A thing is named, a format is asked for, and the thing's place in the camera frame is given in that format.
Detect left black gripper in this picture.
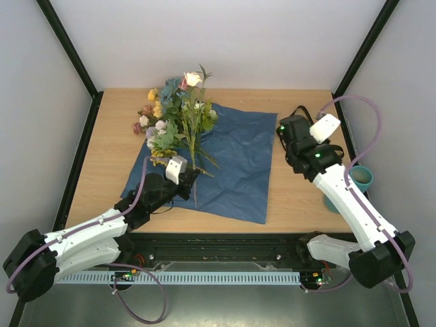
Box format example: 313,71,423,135
148,168,199,214

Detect black ribbon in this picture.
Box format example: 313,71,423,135
291,105,314,125

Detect blue wrapping paper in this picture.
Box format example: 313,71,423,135
121,104,277,225

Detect teal cylindrical vase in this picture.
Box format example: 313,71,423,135
323,166,374,215

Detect pink rose flower stem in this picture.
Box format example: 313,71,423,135
178,63,214,208

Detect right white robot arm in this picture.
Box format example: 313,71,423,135
277,114,416,288

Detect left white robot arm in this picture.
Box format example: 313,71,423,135
3,169,200,302

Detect artificial flower bunch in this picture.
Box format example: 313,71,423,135
133,77,219,177

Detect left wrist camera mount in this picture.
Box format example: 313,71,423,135
165,155,187,185

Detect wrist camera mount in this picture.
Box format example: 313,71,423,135
309,114,341,144
165,155,187,185

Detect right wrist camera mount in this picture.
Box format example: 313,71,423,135
309,114,341,144

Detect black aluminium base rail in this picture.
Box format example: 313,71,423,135
127,232,337,270

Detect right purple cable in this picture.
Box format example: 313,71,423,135
305,96,416,294

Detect light blue slotted cable duct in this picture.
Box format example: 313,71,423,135
57,270,300,285

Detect black frame post right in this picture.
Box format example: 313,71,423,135
333,0,400,98

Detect black frame post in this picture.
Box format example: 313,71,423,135
333,0,400,98
35,0,103,99

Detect black frame post left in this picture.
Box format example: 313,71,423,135
35,0,103,99

